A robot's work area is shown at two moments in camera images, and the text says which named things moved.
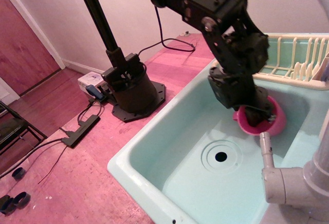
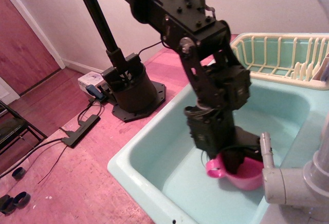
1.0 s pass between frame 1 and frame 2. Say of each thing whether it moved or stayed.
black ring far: stayed
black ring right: stayed
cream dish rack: stayed
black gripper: moved
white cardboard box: stayed
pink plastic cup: moved
